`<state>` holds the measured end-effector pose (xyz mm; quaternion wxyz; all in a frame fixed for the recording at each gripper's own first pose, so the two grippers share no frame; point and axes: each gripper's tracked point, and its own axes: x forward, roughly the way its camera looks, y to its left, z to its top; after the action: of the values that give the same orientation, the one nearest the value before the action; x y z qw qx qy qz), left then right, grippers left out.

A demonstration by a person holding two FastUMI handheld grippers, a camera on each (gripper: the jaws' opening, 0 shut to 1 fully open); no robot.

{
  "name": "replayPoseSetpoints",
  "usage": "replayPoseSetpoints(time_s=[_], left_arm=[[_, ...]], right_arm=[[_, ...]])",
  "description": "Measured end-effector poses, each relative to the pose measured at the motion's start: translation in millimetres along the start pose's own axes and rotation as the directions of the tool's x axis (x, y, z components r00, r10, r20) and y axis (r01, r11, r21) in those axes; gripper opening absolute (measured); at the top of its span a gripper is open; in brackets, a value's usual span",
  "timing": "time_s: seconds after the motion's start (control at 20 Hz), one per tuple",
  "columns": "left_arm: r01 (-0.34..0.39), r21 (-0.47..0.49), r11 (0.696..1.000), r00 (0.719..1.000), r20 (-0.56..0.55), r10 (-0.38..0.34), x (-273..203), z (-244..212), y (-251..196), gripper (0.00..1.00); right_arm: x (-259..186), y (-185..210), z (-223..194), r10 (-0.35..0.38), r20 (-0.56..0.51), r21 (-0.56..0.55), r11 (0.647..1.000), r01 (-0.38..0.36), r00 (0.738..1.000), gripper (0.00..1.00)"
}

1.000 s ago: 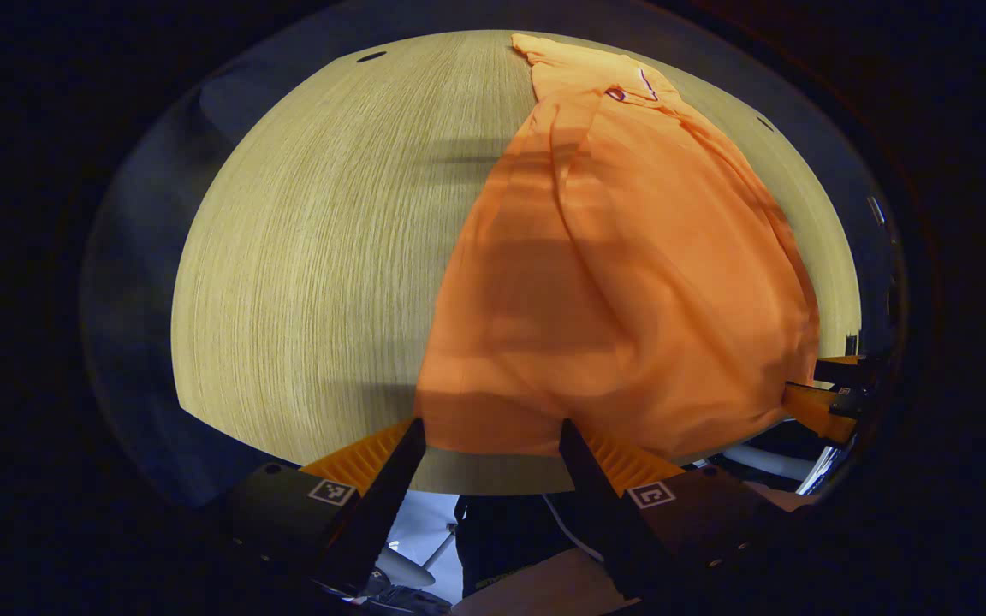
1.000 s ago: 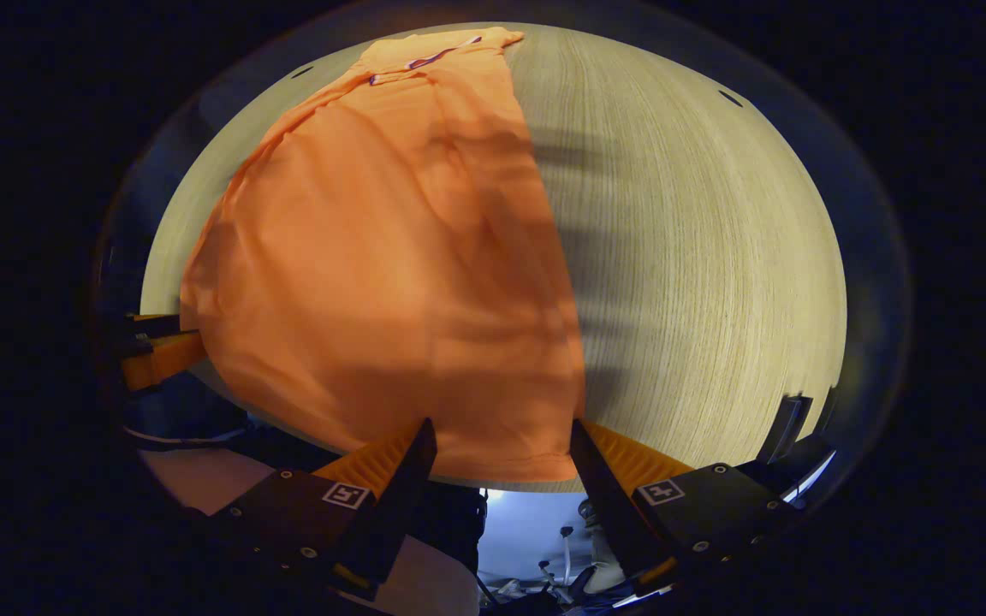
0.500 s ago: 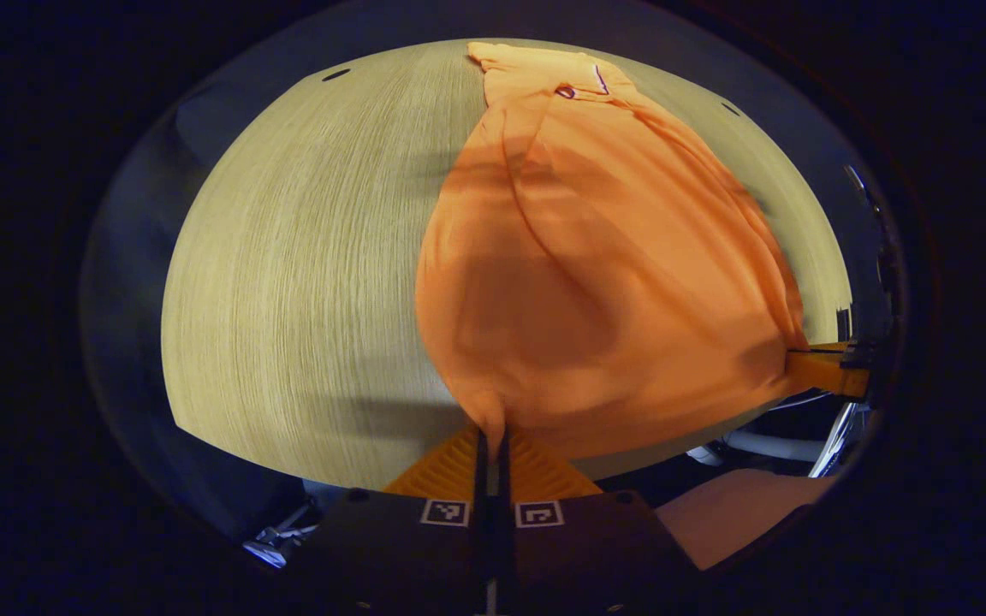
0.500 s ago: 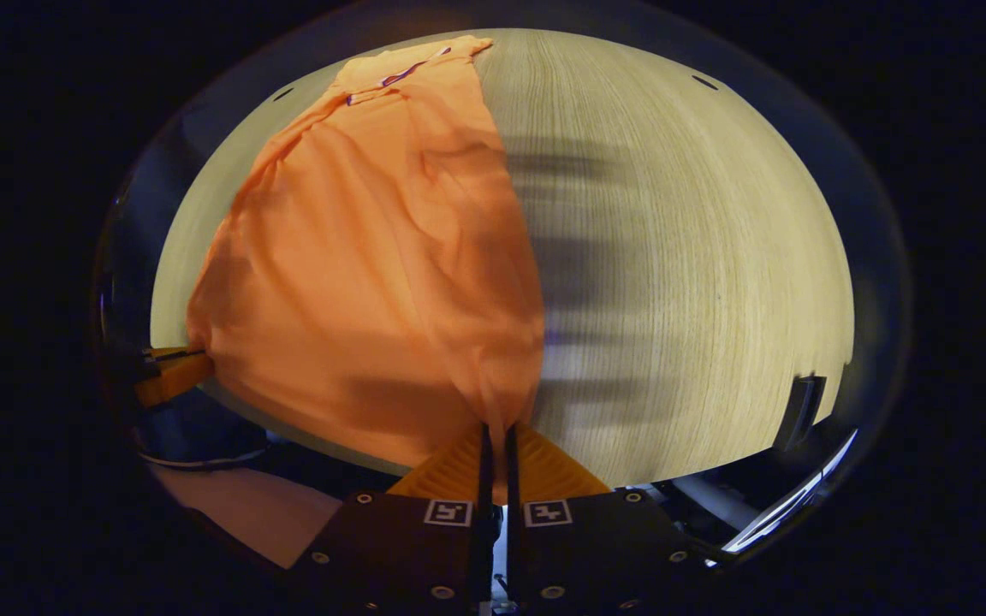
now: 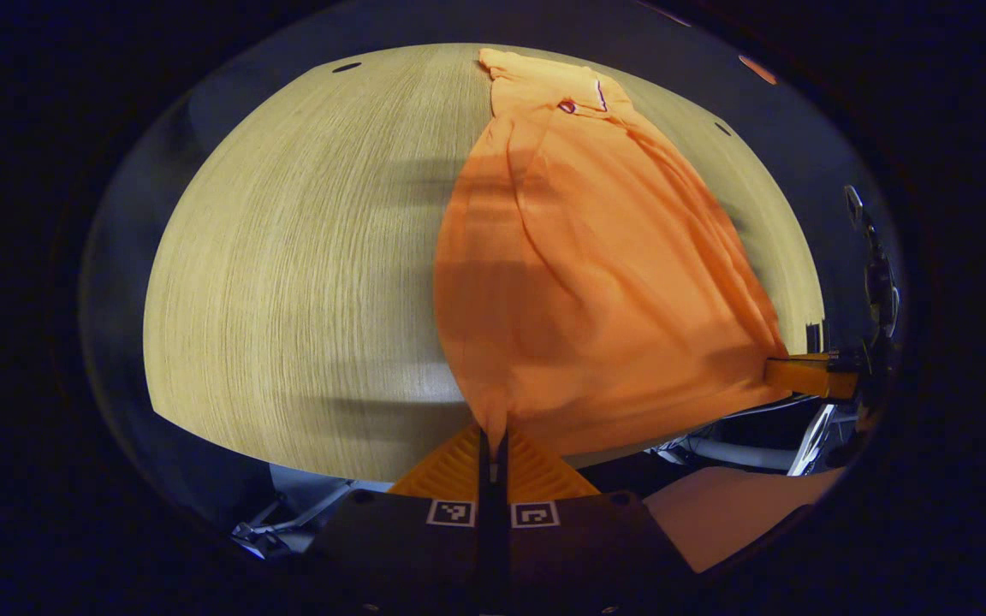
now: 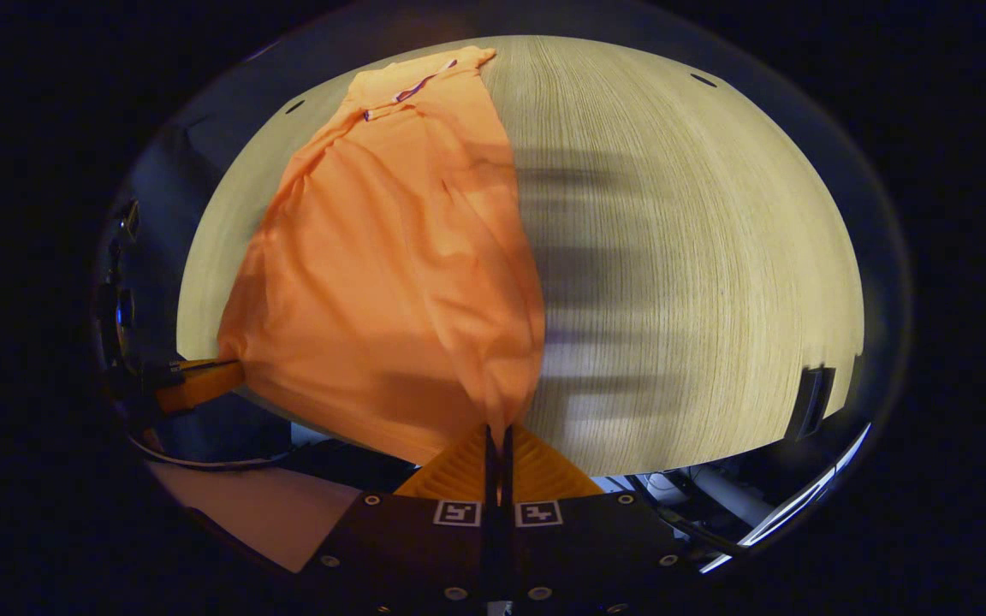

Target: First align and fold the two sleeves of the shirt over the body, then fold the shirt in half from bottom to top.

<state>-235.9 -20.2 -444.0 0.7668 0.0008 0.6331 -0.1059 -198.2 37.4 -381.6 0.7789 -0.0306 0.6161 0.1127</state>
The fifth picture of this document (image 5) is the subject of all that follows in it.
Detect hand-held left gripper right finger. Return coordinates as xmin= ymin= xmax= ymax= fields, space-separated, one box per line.
xmin=493 ymin=423 xmax=695 ymax=616

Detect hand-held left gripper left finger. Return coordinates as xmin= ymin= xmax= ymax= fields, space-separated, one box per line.
xmin=309 ymin=423 xmax=494 ymax=616

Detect orange T-shirt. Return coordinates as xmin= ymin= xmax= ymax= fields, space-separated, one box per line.
xmin=432 ymin=47 xmax=795 ymax=459

